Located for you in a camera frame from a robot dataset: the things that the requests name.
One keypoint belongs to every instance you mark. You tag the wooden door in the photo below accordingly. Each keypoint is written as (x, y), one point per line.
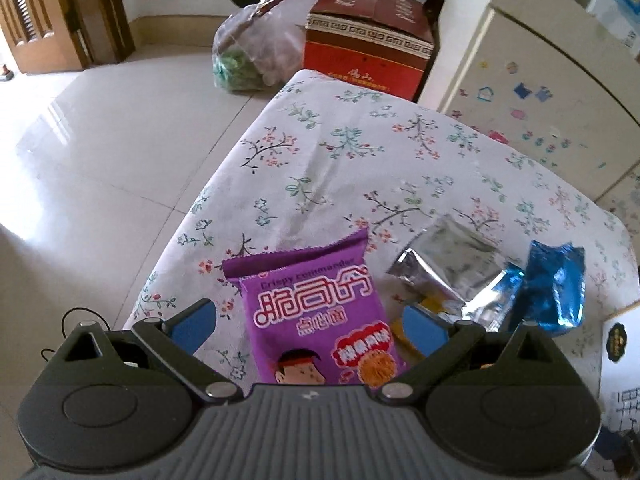
(50, 20)

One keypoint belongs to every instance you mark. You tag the yellow snack packet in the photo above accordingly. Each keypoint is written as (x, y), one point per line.
(396, 335)

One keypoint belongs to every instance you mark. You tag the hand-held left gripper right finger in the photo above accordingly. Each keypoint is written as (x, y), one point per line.
(422, 330)

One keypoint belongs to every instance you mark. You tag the white blue carton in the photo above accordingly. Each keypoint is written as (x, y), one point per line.
(615, 10)

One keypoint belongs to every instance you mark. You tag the small blue foil snack packet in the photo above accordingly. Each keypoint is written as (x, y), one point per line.
(512, 290)

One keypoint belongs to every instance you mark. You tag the purple snack packet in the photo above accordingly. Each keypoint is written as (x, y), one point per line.
(310, 310)

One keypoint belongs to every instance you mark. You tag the floral tablecloth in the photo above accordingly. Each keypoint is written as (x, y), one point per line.
(350, 160)

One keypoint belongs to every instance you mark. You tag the silver foil snack packet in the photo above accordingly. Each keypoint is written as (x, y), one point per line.
(450, 265)

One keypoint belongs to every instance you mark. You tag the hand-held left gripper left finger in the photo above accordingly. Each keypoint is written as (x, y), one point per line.
(192, 325)

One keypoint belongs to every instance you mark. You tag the cardboard box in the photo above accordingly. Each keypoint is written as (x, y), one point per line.
(620, 360)

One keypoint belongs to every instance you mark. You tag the clear plastic bag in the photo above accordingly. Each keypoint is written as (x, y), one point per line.
(250, 55)

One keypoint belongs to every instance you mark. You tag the red carton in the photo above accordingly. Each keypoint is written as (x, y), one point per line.
(360, 65)

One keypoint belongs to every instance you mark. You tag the cream cabinet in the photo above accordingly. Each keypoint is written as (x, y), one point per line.
(500, 60)

